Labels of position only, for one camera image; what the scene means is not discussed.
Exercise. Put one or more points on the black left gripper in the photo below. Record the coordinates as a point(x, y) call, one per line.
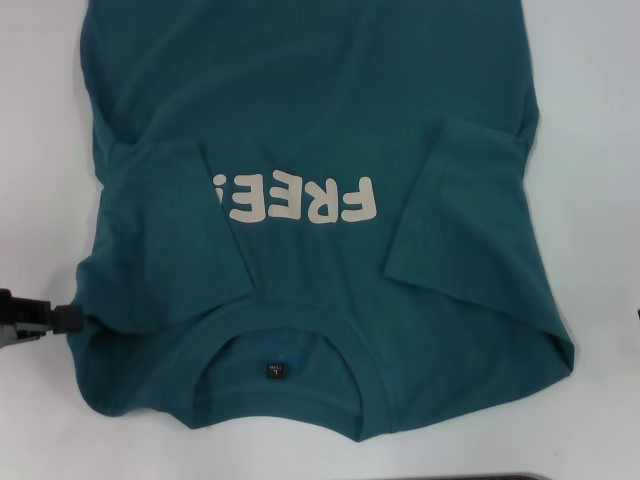
point(7, 312)

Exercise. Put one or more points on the teal t-shirt with cream print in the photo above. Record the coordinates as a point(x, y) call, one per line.
point(300, 75)

